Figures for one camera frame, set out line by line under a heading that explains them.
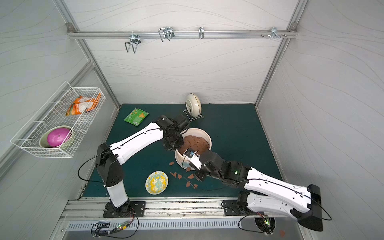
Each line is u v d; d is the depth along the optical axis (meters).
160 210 0.75
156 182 0.82
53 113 0.66
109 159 0.44
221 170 0.50
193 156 0.57
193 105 0.98
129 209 0.67
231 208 0.75
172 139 0.67
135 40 0.78
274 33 0.77
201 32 0.72
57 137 0.57
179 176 0.84
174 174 0.84
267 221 0.72
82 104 0.72
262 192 0.47
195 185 0.81
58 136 0.57
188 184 0.81
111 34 0.77
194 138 0.88
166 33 0.76
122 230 0.68
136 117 1.10
